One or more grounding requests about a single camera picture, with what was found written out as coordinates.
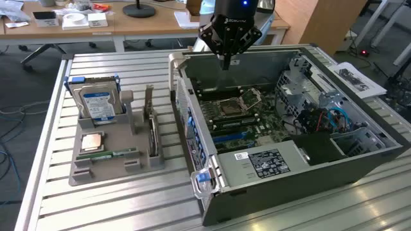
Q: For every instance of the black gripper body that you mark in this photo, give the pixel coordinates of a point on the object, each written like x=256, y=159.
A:
x=233, y=12

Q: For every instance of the Nvidia graphics card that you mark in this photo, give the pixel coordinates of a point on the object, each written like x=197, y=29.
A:
x=153, y=134

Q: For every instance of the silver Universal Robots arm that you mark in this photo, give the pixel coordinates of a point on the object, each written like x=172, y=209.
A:
x=201, y=44

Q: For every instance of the white papers pile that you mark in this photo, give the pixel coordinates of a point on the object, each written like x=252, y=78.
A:
x=185, y=20

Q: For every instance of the wooden desk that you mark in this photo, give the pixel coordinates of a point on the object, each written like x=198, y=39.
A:
x=144, y=26

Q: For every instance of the wooden cabinet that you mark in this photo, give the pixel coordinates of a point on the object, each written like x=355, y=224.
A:
x=320, y=24

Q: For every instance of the black round lamp base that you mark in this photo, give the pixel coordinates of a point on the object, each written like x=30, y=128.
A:
x=138, y=10

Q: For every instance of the silver socket cover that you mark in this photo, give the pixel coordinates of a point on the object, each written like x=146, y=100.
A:
x=250, y=96

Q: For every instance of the silver perforated drive cage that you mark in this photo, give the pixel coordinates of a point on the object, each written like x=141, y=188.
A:
x=292, y=93

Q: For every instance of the CPU socket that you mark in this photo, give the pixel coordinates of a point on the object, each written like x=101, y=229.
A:
x=229, y=108

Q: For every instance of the plain white box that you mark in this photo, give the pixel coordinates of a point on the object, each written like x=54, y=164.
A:
x=96, y=20

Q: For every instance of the green motherboard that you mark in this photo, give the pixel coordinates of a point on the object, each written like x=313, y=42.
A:
x=269, y=120

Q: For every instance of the power strip with red light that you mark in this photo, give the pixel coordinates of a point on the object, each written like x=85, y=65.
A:
x=364, y=53

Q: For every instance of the printed paper stack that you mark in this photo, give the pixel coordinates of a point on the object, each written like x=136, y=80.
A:
x=356, y=79

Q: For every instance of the flat white box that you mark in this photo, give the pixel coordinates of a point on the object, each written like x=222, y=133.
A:
x=74, y=26

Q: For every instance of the white tape roll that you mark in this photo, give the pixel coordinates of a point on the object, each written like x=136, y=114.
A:
x=73, y=18

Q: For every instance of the blue expansion slot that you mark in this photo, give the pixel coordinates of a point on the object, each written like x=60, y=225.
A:
x=230, y=137

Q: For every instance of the silver chipset heatsink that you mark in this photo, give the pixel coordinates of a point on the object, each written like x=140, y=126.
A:
x=265, y=141

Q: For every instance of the hard disk in blue caddy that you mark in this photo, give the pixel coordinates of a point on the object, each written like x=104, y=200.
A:
x=96, y=103

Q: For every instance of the white box with black inside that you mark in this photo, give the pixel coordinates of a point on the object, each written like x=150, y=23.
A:
x=45, y=20

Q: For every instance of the black plastic shroud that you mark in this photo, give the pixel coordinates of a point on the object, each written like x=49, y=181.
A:
x=317, y=149

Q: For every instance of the grey cup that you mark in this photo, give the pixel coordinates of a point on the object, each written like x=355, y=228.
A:
x=46, y=2

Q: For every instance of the grey plastic parts rack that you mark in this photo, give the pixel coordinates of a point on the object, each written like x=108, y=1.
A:
x=118, y=142

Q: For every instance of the black chair base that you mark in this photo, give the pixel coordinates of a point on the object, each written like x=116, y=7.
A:
x=41, y=51

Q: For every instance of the copper-topped CPU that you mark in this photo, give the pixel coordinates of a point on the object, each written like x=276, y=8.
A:
x=90, y=142

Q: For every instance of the silver disk bay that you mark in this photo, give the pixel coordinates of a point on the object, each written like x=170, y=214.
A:
x=368, y=142

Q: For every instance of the grey power supply unit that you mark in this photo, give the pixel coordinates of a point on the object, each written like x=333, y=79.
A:
x=233, y=173

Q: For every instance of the green RAM stick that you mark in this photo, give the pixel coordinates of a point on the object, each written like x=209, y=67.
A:
x=102, y=155

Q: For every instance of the red and white card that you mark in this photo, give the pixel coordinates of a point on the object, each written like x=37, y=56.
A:
x=16, y=24

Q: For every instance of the clear plastic bag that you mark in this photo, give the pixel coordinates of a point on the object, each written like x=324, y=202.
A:
x=12, y=10

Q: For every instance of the open dark PC case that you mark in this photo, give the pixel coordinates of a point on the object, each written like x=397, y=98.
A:
x=288, y=192

